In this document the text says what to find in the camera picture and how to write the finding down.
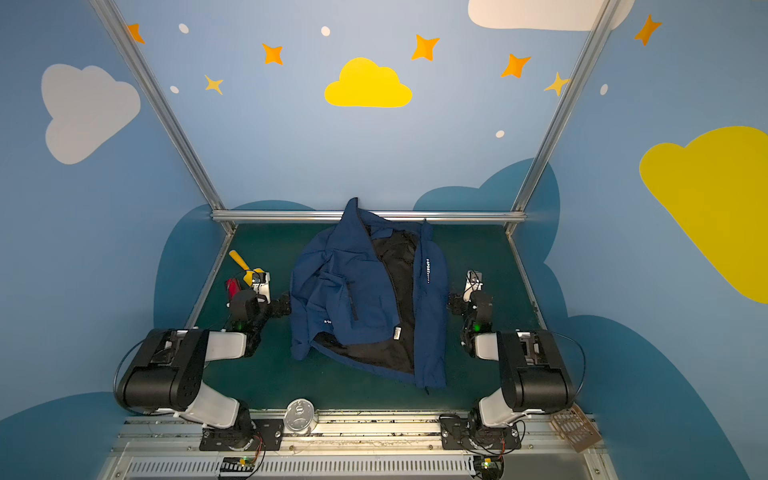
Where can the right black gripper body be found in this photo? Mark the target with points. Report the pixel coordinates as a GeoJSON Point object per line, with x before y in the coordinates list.
{"type": "Point", "coordinates": [458, 303]}

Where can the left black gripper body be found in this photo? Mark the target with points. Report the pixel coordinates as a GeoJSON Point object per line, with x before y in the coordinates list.
{"type": "Point", "coordinates": [278, 305]}

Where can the navy blue jacket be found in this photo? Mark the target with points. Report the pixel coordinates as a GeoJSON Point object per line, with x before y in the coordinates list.
{"type": "Point", "coordinates": [372, 294]}

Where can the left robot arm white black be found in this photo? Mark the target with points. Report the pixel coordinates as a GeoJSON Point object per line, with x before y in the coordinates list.
{"type": "Point", "coordinates": [166, 376]}

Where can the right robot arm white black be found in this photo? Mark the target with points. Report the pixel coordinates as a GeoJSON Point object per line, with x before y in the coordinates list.
{"type": "Point", "coordinates": [534, 379]}

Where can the yellow plastic scoop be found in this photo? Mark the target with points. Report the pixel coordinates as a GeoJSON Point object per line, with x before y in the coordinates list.
{"type": "Point", "coordinates": [237, 258]}

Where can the red bottle with black cap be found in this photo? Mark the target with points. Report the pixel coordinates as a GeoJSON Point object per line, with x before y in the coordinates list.
{"type": "Point", "coordinates": [233, 287]}

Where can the clear glass jar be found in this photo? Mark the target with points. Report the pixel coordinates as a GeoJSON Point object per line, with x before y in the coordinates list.
{"type": "Point", "coordinates": [300, 417]}

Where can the right green circuit board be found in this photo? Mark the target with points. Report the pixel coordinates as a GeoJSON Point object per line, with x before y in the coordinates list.
{"type": "Point", "coordinates": [487, 468]}

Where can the green circuit board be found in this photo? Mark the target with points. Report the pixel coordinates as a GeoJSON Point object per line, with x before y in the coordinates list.
{"type": "Point", "coordinates": [236, 468]}
{"type": "Point", "coordinates": [487, 468]}

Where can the left green circuit board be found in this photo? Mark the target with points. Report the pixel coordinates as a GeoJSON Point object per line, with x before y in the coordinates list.
{"type": "Point", "coordinates": [236, 468]}

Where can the brown slotted spatula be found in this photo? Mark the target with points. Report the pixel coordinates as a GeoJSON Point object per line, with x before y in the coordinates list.
{"type": "Point", "coordinates": [573, 426]}

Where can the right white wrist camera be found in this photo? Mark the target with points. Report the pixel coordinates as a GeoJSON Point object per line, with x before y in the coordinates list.
{"type": "Point", "coordinates": [473, 283]}

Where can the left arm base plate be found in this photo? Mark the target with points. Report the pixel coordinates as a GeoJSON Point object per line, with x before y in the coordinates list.
{"type": "Point", "coordinates": [259, 434]}

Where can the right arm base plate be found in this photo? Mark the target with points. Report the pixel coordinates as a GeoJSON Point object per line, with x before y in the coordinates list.
{"type": "Point", "coordinates": [470, 434]}

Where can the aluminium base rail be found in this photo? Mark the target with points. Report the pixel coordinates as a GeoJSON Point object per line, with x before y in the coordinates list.
{"type": "Point", "coordinates": [347, 444]}

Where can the right aluminium frame post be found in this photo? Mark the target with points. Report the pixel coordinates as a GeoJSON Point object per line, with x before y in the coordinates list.
{"type": "Point", "coordinates": [580, 75]}

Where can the aluminium frame post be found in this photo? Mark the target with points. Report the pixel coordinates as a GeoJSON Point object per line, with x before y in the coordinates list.
{"type": "Point", "coordinates": [113, 21]}
{"type": "Point", "coordinates": [580, 75]}

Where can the left aluminium frame post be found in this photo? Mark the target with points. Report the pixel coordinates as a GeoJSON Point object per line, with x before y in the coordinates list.
{"type": "Point", "coordinates": [113, 21]}

